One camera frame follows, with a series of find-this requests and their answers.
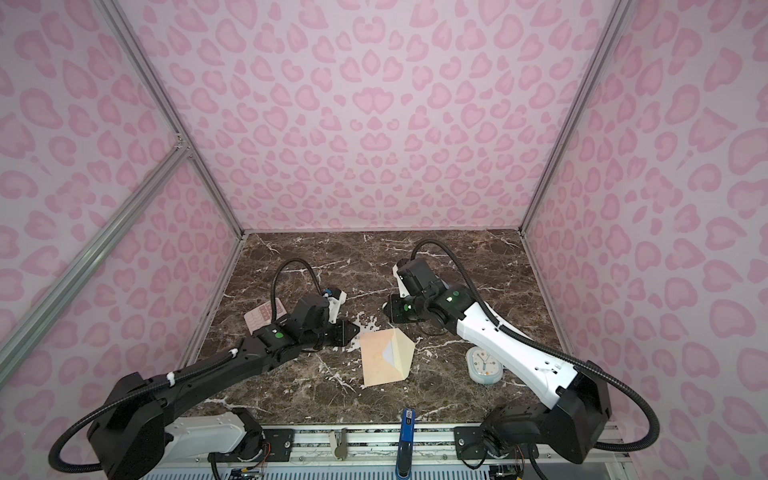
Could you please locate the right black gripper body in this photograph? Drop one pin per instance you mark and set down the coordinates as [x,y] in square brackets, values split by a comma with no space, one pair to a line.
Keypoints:
[402,310]

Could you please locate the pink envelope with cream flap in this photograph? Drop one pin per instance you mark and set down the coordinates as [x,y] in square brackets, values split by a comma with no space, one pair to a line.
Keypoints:
[387,356]

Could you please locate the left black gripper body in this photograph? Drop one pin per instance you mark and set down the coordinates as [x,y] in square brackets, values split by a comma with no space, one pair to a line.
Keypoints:
[335,334]

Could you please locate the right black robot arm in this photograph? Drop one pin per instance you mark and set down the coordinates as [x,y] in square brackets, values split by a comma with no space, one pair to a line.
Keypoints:
[573,406]

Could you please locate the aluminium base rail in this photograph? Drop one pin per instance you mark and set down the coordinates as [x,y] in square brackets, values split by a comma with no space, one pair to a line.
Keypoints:
[441,451]

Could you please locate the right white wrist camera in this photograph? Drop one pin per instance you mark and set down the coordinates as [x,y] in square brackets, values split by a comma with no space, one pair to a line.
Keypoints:
[402,289]

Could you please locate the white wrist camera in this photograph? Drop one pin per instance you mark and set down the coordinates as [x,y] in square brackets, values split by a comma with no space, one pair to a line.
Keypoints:
[336,298]
[402,289]

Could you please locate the blue black clip tool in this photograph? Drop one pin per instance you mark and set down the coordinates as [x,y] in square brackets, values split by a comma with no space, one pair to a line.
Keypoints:
[404,458]

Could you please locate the beige hanging tag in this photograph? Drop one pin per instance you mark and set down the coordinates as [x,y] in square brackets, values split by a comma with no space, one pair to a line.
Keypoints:
[338,443]

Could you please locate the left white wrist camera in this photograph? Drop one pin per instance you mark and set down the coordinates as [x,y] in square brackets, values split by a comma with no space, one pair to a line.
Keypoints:
[336,298]

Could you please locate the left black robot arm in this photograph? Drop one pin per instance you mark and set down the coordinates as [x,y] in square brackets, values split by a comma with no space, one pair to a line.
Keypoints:
[129,438]

